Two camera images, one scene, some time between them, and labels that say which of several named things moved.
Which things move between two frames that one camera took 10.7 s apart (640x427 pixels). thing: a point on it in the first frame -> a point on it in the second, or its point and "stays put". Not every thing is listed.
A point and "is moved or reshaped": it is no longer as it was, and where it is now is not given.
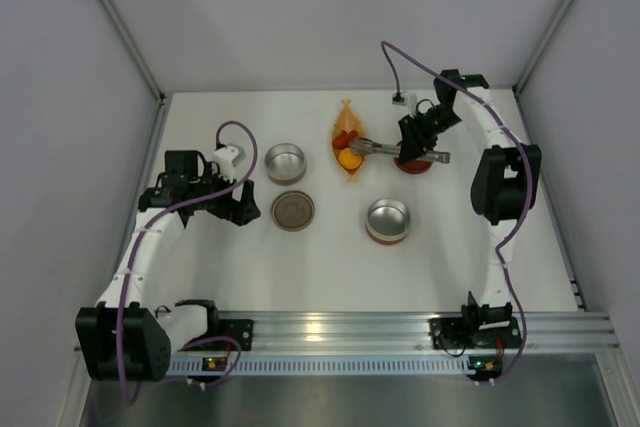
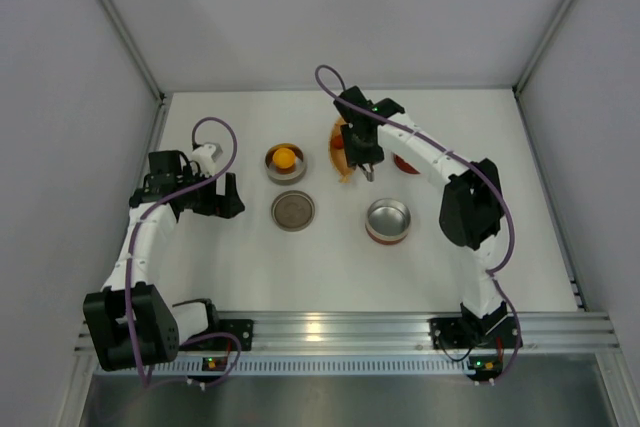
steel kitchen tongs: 359,145 is moved or reshaped
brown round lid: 293,211 stays put
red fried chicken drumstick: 341,141 stays put
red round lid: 413,166 stays put
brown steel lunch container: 285,163 stays put
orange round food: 349,161 is moved or reshaped
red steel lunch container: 388,220 stays put
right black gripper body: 414,135 -> 363,153
